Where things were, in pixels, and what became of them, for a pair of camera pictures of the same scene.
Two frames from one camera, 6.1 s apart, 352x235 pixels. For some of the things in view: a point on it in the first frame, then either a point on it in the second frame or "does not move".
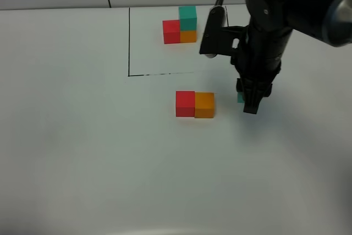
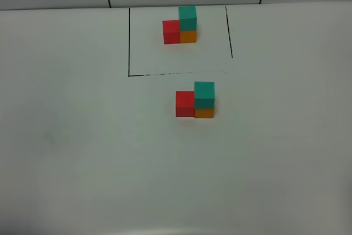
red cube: [185, 103] does not move
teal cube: [240, 97] to [204, 95]
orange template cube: [188, 36] does not move
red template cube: [171, 29] does not move
